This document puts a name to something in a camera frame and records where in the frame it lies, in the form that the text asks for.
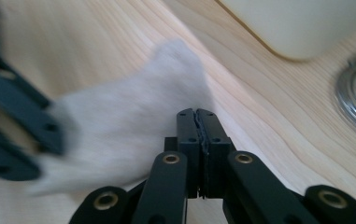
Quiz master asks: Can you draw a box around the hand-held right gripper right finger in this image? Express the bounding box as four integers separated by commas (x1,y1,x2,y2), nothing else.
195,107,237,200

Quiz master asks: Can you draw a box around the white compartment storage box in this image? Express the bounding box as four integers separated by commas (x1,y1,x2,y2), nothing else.
217,0,356,62

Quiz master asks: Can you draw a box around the beige sock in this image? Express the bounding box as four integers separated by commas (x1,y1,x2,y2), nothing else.
25,38,219,198

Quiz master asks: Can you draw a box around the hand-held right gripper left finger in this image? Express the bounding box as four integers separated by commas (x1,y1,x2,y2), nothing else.
164,107,203,200

